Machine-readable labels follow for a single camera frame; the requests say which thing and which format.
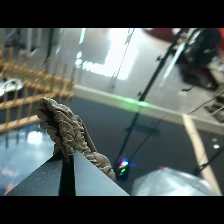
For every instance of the black stand pole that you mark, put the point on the black stand pole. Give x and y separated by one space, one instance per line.
151 81

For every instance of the wooden slatted rack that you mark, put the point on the wooden slatted rack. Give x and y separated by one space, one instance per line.
20 100

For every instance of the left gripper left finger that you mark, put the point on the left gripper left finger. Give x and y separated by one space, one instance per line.
43 181

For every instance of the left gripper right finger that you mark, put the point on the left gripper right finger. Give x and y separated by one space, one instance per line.
91 181

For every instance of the brown knitted garment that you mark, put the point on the brown knitted garment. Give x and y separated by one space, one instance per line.
63 126

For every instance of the clear plastic bag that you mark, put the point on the clear plastic bag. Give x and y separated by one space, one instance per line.
173 184

